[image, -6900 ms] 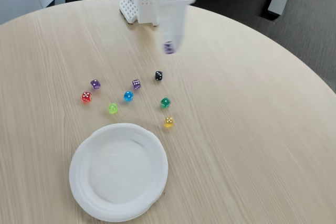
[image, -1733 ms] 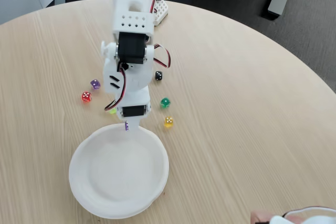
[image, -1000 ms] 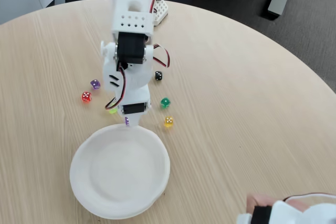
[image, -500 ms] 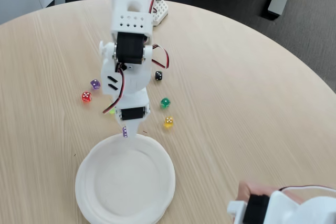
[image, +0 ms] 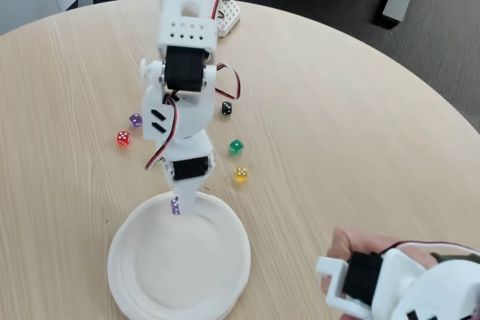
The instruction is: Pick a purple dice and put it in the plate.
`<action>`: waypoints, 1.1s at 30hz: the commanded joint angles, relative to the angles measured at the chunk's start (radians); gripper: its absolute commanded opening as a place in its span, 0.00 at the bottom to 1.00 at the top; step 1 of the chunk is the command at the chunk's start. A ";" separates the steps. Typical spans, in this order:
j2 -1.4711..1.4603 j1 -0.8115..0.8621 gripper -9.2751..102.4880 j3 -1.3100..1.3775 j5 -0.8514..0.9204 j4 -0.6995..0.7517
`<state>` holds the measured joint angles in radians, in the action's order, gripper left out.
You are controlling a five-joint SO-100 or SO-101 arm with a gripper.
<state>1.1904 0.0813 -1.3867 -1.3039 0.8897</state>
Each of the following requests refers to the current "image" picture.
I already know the red black servo cable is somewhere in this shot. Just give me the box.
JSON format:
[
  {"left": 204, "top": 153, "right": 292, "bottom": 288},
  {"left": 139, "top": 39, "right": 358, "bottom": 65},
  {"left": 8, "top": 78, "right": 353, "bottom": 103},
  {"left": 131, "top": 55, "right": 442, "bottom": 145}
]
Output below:
[
  {"left": 214, "top": 62, "right": 242, "bottom": 103},
  {"left": 145, "top": 94, "right": 182, "bottom": 171}
]

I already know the white paper plate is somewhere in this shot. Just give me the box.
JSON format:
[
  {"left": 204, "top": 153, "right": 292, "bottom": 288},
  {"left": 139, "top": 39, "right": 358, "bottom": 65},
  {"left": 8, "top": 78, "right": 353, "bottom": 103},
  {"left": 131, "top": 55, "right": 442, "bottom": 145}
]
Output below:
[{"left": 107, "top": 190, "right": 251, "bottom": 320}]

